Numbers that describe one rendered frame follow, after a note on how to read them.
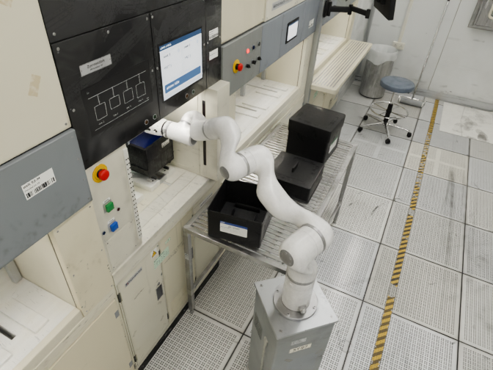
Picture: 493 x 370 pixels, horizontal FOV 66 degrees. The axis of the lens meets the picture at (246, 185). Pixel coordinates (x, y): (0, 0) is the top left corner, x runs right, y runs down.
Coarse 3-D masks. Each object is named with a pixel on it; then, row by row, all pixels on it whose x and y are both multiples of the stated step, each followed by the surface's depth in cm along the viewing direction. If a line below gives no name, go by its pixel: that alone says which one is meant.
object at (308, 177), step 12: (288, 156) 231; (300, 156) 232; (276, 168) 221; (288, 168) 221; (300, 168) 222; (312, 168) 223; (288, 180) 213; (300, 180) 213; (312, 180) 214; (288, 192) 215; (300, 192) 211; (312, 192) 217
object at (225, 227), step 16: (224, 192) 203; (240, 192) 203; (256, 192) 200; (208, 208) 181; (224, 208) 205; (240, 208) 205; (256, 208) 202; (208, 224) 185; (224, 224) 181; (240, 224) 178; (256, 224) 175; (240, 240) 185; (256, 240) 181
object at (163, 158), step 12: (132, 144) 183; (156, 144) 187; (168, 144) 197; (132, 156) 188; (144, 156) 184; (156, 156) 191; (168, 156) 200; (132, 168) 193; (144, 168) 189; (156, 168) 194; (168, 168) 204
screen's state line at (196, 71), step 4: (196, 68) 161; (200, 68) 164; (192, 72) 159; (196, 72) 162; (200, 72) 165; (180, 76) 153; (184, 76) 155; (188, 76) 157; (192, 76) 160; (176, 80) 151; (180, 80) 153; (184, 80) 156; (168, 84) 147; (172, 84) 149; (176, 84) 152; (168, 88) 148; (172, 88) 150
